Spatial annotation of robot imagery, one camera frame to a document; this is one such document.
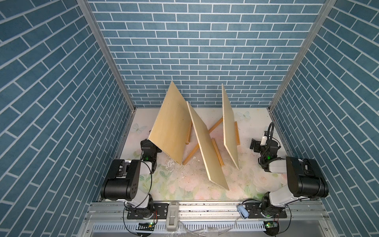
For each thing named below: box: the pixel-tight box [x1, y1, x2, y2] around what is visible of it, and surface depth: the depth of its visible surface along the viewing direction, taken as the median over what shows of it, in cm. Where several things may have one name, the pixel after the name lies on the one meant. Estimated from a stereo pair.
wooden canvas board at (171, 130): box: [148, 80, 193, 166], surface depth 83 cm
